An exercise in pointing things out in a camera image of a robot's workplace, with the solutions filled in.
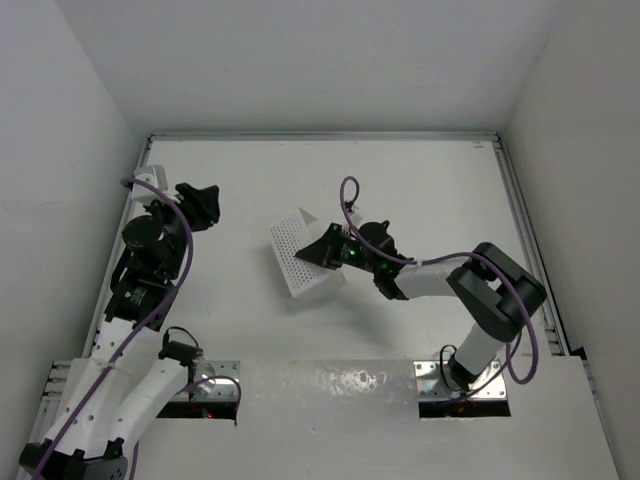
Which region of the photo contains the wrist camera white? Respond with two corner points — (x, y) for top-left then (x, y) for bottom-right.
(131, 165), (168, 205)
(345, 205), (363, 229)

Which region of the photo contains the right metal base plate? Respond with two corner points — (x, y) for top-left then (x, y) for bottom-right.
(413, 360), (508, 402)

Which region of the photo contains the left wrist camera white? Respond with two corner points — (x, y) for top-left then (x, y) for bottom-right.
(131, 165), (168, 205)

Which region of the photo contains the metal base plate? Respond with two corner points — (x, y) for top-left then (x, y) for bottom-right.
(172, 360), (242, 405)
(413, 360), (508, 402)

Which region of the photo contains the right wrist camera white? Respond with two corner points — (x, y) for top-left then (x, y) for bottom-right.
(345, 205), (363, 229)

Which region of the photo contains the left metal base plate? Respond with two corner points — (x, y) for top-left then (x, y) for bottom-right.
(172, 360), (242, 405)

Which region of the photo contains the aluminium frame rail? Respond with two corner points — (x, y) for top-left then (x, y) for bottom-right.
(146, 132), (543, 360)

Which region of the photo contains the white plastic box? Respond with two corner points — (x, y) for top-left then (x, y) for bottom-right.
(268, 206), (348, 300)

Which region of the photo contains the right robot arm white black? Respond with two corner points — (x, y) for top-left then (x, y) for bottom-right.
(295, 221), (547, 392)

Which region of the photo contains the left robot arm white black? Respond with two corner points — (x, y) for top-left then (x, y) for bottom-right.
(19, 178), (220, 479)

